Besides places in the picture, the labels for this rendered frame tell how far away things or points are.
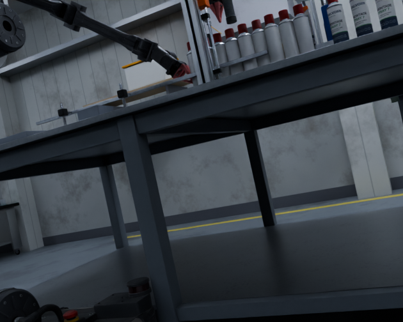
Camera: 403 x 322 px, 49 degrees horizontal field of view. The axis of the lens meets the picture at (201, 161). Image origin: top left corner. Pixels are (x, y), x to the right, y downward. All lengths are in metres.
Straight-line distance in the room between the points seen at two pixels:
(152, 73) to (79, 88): 1.63
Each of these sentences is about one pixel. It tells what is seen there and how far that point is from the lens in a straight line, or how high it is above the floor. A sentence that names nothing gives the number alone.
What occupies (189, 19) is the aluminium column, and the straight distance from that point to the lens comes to 1.59.
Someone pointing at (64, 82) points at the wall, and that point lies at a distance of 6.20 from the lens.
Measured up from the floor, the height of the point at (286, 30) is 1.01.
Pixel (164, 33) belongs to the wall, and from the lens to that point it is 5.43.
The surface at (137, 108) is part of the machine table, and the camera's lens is 1.29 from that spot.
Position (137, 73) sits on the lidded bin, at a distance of 4.75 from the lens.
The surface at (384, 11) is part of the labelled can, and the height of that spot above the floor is 0.97.
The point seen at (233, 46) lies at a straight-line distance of 1.66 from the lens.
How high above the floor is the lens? 0.61
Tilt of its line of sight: 1 degrees up
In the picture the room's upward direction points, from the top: 12 degrees counter-clockwise
